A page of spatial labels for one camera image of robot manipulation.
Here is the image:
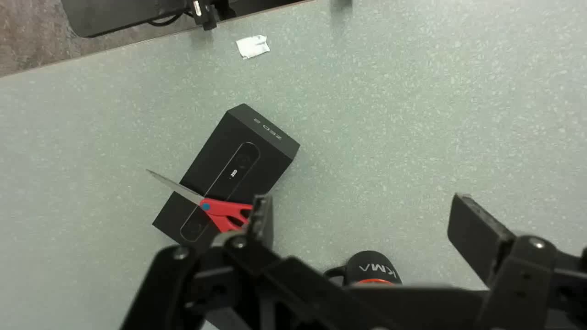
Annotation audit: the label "black ZED camera box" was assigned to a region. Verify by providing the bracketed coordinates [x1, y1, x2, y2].
[151, 102, 304, 249]

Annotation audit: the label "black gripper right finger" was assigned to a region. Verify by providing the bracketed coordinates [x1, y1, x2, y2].
[447, 192, 587, 330]

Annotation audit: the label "small white paper scrap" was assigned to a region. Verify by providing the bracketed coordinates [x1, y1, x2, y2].
[236, 32, 274, 60]

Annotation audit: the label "black clamp with cable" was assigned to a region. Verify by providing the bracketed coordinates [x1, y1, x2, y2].
[146, 0, 223, 32]

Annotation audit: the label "red handled scissors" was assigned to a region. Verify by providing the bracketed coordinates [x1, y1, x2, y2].
[146, 166, 256, 234]

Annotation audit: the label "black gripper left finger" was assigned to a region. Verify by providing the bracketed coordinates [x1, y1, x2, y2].
[120, 192, 291, 330]

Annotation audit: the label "dark grey flat base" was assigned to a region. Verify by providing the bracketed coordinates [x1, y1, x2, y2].
[60, 0, 190, 38]

